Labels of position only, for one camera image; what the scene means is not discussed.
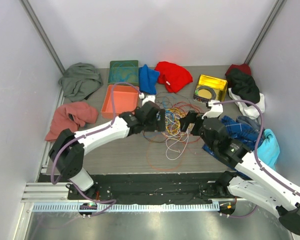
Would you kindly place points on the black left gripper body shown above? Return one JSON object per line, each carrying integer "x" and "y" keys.
{"x": 150, "y": 125}

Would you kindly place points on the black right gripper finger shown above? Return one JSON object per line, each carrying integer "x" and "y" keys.
{"x": 185, "y": 121}
{"x": 196, "y": 129}

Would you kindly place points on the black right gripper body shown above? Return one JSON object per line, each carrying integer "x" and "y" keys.
{"x": 207, "y": 141}

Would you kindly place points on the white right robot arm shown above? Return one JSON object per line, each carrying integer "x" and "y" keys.
{"x": 264, "y": 187}

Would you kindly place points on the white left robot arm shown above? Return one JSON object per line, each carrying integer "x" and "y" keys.
{"x": 68, "y": 152}

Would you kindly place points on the orange plastic tray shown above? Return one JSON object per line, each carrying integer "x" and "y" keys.
{"x": 126, "y": 99}

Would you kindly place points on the blue plaid cloth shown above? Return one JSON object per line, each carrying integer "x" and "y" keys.
{"x": 243, "y": 129}

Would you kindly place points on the gold tin box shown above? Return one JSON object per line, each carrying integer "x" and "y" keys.
{"x": 210, "y": 88}

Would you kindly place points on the royal blue cloth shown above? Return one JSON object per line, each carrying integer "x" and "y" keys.
{"x": 147, "y": 79}

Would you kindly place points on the white cloth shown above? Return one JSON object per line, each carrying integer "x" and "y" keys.
{"x": 249, "y": 110}

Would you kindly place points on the green plastic tray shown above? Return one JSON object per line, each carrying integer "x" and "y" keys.
{"x": 124, "y": 71}

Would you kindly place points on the black cloth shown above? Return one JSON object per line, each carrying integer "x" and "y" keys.
{"x": 243, "y": 85}

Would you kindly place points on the cyan cloth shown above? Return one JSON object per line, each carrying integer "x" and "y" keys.
{"x": 268, "y": 150}

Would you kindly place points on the dark red cloth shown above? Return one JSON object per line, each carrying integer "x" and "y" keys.
{"x": 242, "y": 67}

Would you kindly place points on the salmon pink cloth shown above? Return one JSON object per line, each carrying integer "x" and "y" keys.
{"x": 71, "y": 116}

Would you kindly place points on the grey cloth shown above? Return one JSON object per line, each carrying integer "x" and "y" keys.
{"x": 80, "y": 81}

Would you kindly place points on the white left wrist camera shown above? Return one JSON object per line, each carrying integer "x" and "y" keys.
{"x": 145, "y": 98}

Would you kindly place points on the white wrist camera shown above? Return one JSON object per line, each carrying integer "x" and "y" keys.
{"x": 215, "y": 109}
{"x": 145, "y": 98}

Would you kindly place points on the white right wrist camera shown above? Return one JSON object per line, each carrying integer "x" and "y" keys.
{"x": 215, "y": 109}

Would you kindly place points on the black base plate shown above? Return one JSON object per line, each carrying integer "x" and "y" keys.
{"x": 160, "y": 189}

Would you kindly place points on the white slotted cable duct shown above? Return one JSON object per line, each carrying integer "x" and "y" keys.
{"x": 87, "y": 207}

